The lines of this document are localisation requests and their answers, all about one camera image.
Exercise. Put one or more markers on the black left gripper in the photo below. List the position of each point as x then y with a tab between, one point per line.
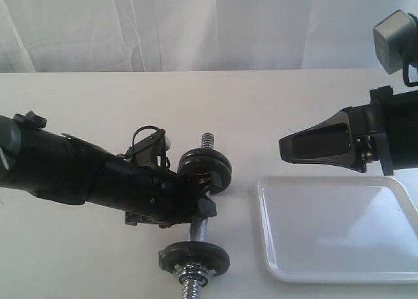
160	195

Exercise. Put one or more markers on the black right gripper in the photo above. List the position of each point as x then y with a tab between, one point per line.
349	139

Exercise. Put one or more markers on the black weight plate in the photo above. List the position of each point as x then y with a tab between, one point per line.
204	158
209	255
214	174

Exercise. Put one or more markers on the chrome threaded dumbbell bar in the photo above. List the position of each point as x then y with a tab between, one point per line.
195	275

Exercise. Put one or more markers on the white rectangular plastic tray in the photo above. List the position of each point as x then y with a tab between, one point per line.
338	230

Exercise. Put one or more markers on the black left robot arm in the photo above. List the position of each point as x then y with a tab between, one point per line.
68	170

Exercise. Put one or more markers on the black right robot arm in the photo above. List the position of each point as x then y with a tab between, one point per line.
400	115

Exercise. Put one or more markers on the white backdrop curtain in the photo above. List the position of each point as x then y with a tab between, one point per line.
190	35

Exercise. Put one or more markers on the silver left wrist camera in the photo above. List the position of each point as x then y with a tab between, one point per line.
152	151

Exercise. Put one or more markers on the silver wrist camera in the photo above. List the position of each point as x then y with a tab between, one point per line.
395	41
152	151

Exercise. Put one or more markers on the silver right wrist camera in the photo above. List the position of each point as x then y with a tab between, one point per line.
395	41

